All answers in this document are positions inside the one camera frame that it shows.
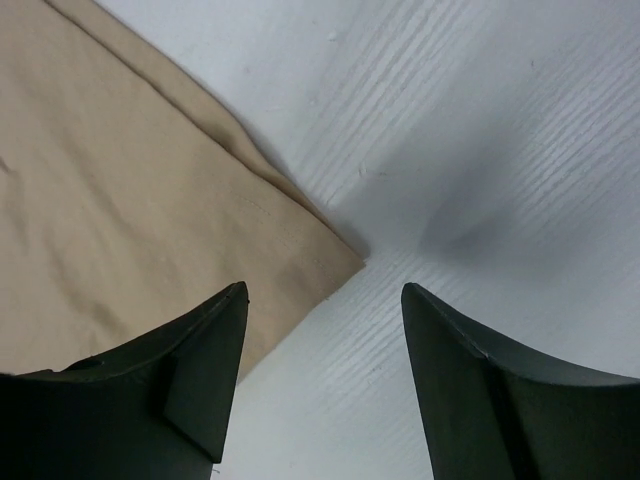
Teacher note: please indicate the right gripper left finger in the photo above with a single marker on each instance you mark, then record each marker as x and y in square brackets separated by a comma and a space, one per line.
[156, 407]

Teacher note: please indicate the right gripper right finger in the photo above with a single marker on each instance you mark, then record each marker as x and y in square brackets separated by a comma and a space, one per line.
[494, 408]

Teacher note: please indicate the beige polo shirt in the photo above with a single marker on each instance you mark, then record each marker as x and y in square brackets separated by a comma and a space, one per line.
[129, 195]

